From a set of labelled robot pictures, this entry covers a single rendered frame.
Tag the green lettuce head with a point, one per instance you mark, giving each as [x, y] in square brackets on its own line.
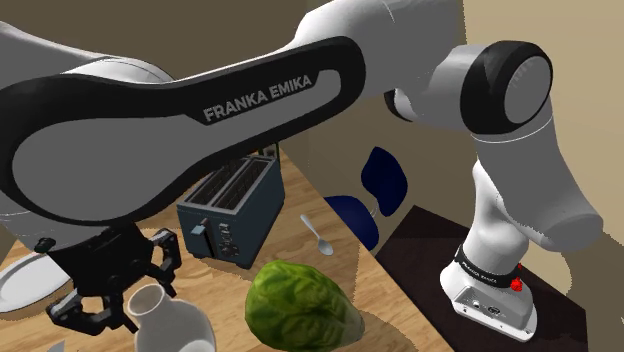
[297, 307]

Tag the white plate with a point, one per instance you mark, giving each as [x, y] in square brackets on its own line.
[27, 282]

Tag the silver spoon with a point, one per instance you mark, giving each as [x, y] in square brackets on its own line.
[323, 245]

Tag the dark blue chair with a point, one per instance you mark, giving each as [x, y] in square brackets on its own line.
[385, 180]

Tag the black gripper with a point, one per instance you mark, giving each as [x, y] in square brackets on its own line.
[109, 261]

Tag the white vase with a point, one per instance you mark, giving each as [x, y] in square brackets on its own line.
[170, 326]

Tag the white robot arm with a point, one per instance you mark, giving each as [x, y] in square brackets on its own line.
[117, 161]

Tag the dark blue-grey toaster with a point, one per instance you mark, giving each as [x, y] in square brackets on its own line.
[244, 219]

